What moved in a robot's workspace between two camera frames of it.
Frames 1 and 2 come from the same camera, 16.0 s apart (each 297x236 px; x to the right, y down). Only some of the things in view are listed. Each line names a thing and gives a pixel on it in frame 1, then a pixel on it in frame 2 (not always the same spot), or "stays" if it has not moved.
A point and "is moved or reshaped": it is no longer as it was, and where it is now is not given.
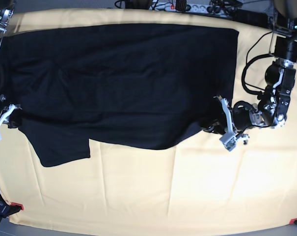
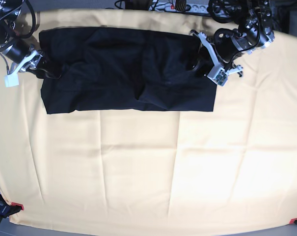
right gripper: (244, 115) -> (226, 47)
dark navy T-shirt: (142, 86) is moved or reshaped
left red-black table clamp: (4, 209) stays
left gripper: (4, 113) -> (18, 50)
